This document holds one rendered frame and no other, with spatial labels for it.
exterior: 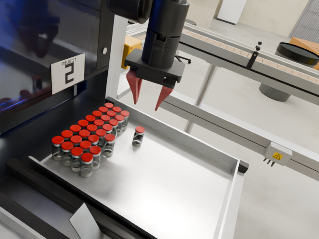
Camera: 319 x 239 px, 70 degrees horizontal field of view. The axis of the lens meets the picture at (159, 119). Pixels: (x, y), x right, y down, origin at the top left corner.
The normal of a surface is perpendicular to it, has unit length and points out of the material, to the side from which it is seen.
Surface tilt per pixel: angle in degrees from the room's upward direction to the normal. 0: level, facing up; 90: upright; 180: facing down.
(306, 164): 90
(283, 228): 0
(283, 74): 90
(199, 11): 90
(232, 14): 90
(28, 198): 0
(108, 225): 0
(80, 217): 55
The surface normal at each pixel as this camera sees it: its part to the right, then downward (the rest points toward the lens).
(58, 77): 0.88, 0.43
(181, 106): -0.41, 0.46
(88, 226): 0.86, -0.11
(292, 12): -0.21, 0.55
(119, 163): 0.23, -0.78
